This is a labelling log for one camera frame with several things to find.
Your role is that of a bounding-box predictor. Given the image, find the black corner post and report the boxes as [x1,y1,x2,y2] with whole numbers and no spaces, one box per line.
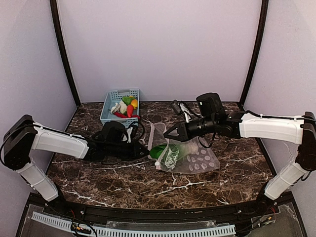
[49,0,81,108]
[239,0,269,107]

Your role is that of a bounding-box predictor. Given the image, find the white garlic toy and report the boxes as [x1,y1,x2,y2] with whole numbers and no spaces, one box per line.
[110,103,121,114]

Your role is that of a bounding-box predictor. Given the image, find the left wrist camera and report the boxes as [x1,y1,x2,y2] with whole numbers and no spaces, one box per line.
[121,121,145,143]

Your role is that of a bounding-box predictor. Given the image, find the black right corner post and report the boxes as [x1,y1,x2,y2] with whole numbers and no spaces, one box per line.
[239,0,269,107]

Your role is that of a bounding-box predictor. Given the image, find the light blue plastic basket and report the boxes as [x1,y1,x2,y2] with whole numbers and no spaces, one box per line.
[100,88,140,127]

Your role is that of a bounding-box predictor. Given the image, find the black front table rail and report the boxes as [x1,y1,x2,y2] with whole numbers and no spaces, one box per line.
[44,190,279,225]

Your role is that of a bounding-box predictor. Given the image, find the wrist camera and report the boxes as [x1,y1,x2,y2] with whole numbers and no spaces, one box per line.
[170,100,195,123]
[121,121,145,143]

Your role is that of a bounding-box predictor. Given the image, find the black left corner post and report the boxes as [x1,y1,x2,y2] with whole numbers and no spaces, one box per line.
[49,0,81,108]

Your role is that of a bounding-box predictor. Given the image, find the green bok choy toy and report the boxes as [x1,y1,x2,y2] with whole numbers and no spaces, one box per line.
[150,144,189,171]

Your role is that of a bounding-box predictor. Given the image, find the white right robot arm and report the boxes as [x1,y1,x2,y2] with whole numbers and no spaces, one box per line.
[164,93,316,200]

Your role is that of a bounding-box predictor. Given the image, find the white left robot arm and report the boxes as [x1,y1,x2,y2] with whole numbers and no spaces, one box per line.
[0,115,150,202]

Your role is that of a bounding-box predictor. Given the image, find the clear zip top bag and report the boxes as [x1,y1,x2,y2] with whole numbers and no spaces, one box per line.
[148,122,220,175]

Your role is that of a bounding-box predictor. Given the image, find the white slotted cable duct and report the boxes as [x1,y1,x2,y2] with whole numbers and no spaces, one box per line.
[31,211,236,237]

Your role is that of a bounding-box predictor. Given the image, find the green leafy vegetable toy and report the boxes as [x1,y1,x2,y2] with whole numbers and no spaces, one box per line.
[122,96,135,105]

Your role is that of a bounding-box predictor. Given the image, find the orange carrot toy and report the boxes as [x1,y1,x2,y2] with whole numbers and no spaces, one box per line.
[126,104,134,118]

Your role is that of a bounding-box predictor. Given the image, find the red chili pepper toy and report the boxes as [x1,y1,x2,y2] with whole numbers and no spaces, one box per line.
[113,112,141,119]

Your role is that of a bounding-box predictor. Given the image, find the white napa cabbage toy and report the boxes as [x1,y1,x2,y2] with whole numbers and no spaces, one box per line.
[119,100,127,114]

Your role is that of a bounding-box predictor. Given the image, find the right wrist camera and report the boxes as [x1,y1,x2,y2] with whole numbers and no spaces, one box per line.
[170,100,195,123]

